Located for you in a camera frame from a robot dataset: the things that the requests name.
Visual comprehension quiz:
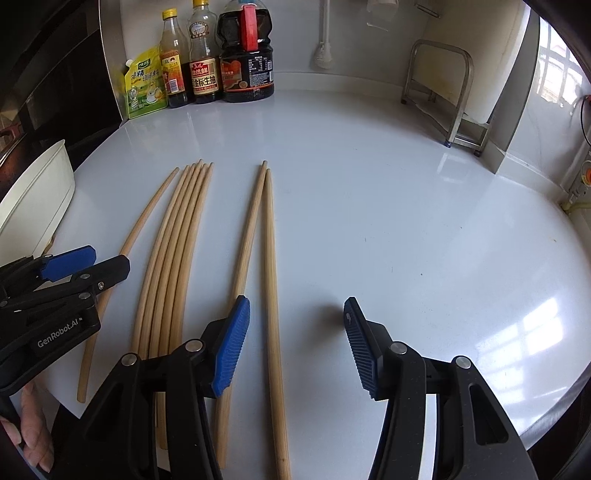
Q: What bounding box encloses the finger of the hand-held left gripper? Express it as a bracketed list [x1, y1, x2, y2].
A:
[0, 246, 98, 298]
[0, 254, 131, 315]

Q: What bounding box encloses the row of wooden chopsticks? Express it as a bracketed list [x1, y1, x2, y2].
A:
[130, 158, 215, 450]

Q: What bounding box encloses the white cutting board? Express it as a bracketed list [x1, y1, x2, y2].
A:
[418, 0, 532, 125]

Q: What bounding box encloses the long wooden chopstick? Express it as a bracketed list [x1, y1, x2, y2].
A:
[262, 169, 293, 480]
[215, 160, 269, 470]
[76, 167, 181, 404]

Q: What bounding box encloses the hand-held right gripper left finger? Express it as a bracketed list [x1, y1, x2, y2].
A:
[69, 295, 252, 480]

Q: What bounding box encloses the white round plastic basin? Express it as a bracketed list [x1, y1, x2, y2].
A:
[0, 140, 76, 259]

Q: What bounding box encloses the white hanging brush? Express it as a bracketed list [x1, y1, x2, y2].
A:
[313, 0, 334, 70]

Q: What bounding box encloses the person's left hand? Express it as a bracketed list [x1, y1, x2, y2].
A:
[0, 383, 55, 469]

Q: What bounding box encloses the vinegar bottle orange label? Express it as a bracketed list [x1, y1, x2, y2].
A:
[159, 8, 195, 109]

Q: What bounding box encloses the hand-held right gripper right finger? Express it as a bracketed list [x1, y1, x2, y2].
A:
[342, 296, 539, 480]

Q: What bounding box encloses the yellow seasoning pouch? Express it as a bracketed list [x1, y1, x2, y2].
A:
[122, 48, 168, 120]

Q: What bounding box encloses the large dark bottle red handle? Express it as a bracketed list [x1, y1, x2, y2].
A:
[218, 0, 275, 103]

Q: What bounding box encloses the window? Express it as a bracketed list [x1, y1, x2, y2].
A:
[536, 28, 587, 112]

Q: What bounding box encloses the clear-necked soy sauce bottle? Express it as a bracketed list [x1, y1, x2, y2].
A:
[187, 0, 223, 104]

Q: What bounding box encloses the black cable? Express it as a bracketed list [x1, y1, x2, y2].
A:
[570, 92, 591, 139]

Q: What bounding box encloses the metal rack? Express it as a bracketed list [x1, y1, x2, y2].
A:
[401, 39, 491, 154]

